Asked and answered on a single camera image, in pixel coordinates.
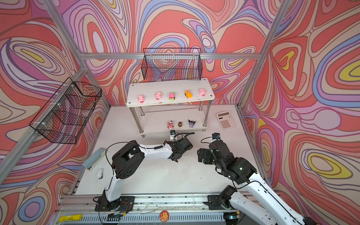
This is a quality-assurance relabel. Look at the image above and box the red pink bear toy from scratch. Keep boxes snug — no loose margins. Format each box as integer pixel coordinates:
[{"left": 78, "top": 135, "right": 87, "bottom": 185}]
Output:
[{"left": 167, "top": 121, "right": 174, "bottom": 130}]

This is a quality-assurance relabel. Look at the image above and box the dark purple figure toy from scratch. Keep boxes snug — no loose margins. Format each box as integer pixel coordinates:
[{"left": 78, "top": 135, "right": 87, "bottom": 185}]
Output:
[{"left": 188, "top": 120, "right": 196, "bottom": 128}]

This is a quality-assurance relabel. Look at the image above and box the pink green toy car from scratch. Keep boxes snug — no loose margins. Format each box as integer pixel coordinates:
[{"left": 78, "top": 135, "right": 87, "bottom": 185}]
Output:
[{"left": 169, "top": 92, "right": 175, "bottom": 101}]

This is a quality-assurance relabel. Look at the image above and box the orange toy car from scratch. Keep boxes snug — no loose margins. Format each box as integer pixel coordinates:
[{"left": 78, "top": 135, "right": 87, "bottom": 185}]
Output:
[{"left": 184, "top": 90, "right": 193, "bottom": 98}]

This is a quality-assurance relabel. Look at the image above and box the pink pig toy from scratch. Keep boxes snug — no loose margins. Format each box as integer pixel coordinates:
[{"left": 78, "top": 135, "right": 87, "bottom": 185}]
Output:
[
  {"left": 155, "top": 92, "right": 162, "bottom": 100},
  {"left": 138, "top": 95, "right": 145, "bottom": 104},
  {"left": 199, "top": 89, "right": 206, "bottom": 97}
]

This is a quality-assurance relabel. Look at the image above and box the pink pig toy front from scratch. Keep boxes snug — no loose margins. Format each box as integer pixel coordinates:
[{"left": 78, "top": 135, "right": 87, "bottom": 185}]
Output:
[{"left": 138, "top": 95, "right": 145, "bottom": 104}]

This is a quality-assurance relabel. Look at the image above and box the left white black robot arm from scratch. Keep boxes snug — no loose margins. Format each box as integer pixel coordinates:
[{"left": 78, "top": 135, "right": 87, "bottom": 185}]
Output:
[{"left": 93, "top": 130, "right": 195, "bottom": 212}]

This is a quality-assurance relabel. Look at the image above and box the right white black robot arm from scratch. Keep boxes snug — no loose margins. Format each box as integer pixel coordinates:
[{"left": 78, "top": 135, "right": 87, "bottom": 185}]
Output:
[{"left": 197, "top": 133, "right": 316, "bottom": 225}]

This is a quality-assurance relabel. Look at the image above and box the pink white calculator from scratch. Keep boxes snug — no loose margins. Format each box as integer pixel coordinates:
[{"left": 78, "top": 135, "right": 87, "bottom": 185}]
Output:
[{"left": 216, "top": 111, "right": 237, "bottom": 130}]

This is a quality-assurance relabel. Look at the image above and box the white shelf table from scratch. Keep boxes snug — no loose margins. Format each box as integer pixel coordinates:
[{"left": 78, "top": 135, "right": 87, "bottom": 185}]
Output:
[{"left": 126, "top": 78, "right": 215, "bottom": 137}]

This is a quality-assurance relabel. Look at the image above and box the red round sticker badge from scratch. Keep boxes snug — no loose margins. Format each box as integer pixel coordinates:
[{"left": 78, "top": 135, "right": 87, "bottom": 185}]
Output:
[{"left": 159, "top": 210, "right": 170, "bottom": 222}]

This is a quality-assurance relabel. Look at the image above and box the grey stapler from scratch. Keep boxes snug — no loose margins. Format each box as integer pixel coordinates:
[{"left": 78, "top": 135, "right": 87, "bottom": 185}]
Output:
[{"left": 82, "top": 148, "right": 106, "bottom": 171}]

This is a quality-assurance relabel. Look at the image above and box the yellow marker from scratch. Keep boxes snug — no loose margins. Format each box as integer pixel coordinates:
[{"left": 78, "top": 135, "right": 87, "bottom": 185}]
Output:
[{"left": 59, "top": 214, "right": 83, "bottom": 223}]

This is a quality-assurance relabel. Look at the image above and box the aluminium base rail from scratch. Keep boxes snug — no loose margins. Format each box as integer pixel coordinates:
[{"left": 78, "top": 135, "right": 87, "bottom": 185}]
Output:
[{"left": 53, "top": 191, "right": 290, "bottom": 225}]

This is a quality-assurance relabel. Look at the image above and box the back black wire basket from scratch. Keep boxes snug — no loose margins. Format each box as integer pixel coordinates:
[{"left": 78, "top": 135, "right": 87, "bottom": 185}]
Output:
[{"left": 141, "top": 47, "right": 203, "bottom": 82}]

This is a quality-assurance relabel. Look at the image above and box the black wire basket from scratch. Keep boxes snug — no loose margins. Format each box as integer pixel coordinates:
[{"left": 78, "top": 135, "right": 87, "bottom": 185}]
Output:
[
  {"left": 29, "top": 78, "right": 102, "bottom": 144},
  {"left": 141, "top": 47, "right": 203, "bottom": 82}
]

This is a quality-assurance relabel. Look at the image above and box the left black wire basket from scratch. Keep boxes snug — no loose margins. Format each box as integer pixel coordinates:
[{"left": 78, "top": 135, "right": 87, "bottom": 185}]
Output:
[{"left": 29, "top": 78, "right": 102, "bottom": 144}]

